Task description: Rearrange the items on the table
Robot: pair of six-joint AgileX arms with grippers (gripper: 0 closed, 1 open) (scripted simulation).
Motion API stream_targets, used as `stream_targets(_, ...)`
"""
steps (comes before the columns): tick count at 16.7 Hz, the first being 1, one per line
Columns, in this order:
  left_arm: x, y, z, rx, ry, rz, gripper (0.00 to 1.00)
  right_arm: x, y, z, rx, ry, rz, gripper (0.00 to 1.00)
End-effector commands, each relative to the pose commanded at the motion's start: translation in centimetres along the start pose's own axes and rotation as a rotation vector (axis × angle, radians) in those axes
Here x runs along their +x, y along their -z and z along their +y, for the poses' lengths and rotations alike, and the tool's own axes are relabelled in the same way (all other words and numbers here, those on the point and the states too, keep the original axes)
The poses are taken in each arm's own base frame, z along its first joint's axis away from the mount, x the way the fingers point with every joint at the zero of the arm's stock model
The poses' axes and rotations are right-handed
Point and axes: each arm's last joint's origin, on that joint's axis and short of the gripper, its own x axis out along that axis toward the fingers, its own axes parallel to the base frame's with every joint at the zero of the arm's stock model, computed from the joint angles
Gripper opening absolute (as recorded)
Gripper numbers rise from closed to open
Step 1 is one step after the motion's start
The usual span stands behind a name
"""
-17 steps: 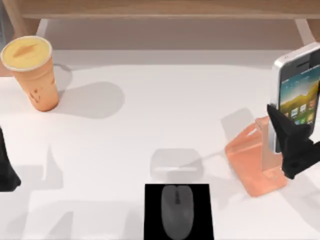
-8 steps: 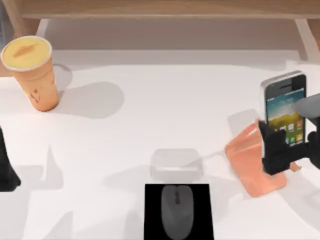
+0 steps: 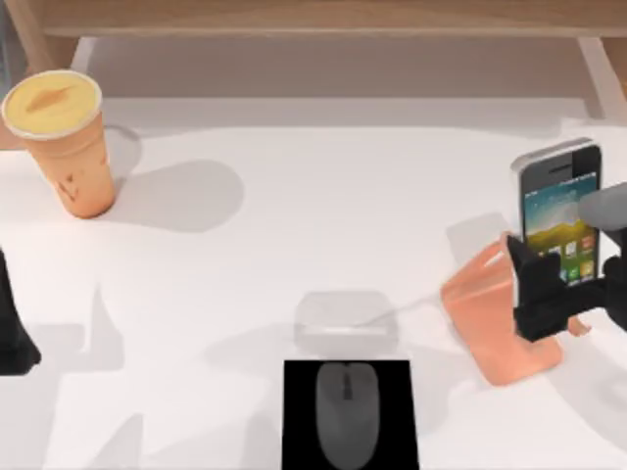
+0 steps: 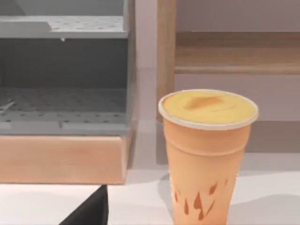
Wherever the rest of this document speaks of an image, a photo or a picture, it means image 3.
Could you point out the smartphone with colourful screen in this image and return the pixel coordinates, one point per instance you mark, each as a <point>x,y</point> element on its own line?
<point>558,205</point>

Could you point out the salmon phone stand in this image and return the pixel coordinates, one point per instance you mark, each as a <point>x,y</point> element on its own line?
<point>490,318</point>

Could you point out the grey computer mouse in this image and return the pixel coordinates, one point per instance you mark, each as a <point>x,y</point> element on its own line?
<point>347,411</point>

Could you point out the black mouse pad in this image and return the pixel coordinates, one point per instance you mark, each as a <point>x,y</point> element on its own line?
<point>299,416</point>

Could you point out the orange cup with yellow lid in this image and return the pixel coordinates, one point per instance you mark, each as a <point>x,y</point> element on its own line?
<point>73,147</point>

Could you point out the wooden shelf frame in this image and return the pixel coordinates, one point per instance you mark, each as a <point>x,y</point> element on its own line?
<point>313,19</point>

